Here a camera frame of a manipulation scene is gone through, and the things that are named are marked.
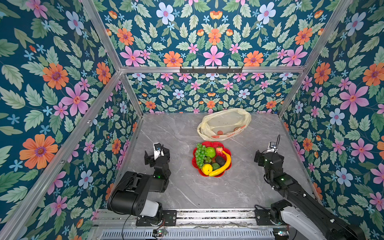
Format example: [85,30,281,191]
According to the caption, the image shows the yellow fake banana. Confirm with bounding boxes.
[209,150,232,178]

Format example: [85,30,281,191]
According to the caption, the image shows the dark brown fake avocado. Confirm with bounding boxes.
[215,156,227,167]

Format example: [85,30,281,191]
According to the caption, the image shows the red fake strawberry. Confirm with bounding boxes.
[215,147,223,155]

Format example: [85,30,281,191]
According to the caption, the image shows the green fake grapes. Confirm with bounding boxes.
[195,144,206,169]

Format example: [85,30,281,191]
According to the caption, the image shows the dark green fake avocado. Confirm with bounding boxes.
[212,163,221,171]

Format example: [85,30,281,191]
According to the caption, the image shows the red flower-shaped plate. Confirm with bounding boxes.
[192,142,232,178]

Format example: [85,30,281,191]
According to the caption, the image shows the cream plastic bag orange print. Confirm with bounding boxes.
[197,108,252,141]

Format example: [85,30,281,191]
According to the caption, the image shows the green fake lime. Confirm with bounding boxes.
[205,147,216,159]

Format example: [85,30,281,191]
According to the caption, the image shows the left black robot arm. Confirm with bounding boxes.
[107,143,172,221]

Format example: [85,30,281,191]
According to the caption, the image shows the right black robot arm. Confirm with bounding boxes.
[255,150,366,240]

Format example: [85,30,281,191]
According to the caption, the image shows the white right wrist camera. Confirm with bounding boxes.
[267,142,278,153]

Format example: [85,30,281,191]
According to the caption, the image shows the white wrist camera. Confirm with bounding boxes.
[267,142,278,153]
[154,143,163,160]

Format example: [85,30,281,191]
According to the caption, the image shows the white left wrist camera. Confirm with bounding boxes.
[154,143,163,160]

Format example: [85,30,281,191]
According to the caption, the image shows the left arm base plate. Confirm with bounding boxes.
[136,210,178,227]

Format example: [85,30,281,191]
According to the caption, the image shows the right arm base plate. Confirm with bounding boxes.
[254,205,284,226]

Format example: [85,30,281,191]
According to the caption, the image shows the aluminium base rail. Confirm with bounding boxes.
[93,208,286,228]

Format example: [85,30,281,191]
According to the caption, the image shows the white vented cable duct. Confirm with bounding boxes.
[100,229,275,240]

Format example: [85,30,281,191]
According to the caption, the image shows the black hook rail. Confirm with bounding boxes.
[179,66,243,75]

